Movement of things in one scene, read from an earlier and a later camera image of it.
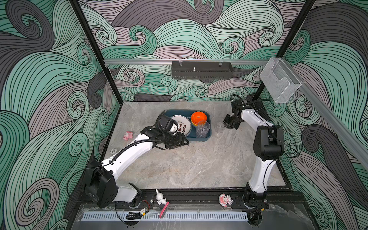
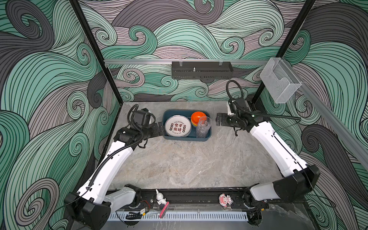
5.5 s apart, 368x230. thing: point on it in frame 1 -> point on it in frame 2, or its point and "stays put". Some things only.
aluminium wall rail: (118, 62) stays put
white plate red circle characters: (184, 125) stays put
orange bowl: (199, 116) stays put
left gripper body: (173, 141) -> (152, 131)
